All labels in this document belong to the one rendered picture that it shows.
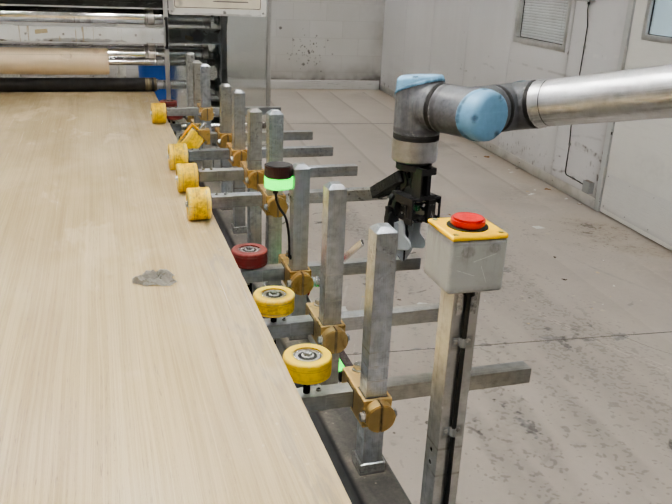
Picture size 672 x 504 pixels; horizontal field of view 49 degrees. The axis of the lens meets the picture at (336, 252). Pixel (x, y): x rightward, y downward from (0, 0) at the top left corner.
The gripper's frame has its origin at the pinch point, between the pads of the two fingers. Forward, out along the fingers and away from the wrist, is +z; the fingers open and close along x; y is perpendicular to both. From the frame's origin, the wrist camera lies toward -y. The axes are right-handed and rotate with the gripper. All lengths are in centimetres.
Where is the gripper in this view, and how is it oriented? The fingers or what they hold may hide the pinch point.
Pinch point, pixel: (401, 253)
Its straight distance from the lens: 155.1
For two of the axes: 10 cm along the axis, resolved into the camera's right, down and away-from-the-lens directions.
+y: 5.1, 3.1, -8.0
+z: -0.3, 9.4, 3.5
